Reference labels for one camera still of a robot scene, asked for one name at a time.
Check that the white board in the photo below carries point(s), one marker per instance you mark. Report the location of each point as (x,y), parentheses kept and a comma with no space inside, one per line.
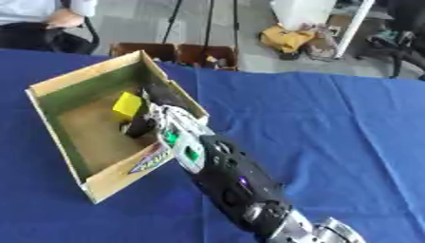
(310,12)

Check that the black office chair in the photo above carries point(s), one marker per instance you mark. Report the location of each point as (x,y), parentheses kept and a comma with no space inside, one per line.
(401,41)

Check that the person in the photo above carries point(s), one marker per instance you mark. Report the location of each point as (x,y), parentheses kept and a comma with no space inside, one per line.
(33,9)

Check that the brown cardboard box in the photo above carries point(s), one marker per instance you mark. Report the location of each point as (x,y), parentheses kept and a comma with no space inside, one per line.
(145,50)
(213,55)

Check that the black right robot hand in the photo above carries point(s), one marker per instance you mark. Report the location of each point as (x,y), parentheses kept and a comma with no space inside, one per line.
(164,95)

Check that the yellow block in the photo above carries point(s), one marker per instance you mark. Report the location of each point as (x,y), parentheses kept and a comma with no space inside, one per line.
(127,104)

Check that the black tripod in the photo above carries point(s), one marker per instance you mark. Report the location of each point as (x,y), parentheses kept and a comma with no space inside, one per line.
(208,22)

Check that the yellow bag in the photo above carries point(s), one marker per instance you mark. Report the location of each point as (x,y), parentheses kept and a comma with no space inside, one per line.
(285,38)

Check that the tan cardboard box green inside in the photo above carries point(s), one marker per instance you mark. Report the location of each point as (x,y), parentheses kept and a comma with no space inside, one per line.
(94,139)

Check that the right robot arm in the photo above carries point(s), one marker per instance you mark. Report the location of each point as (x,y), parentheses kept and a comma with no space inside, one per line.
(238,177)

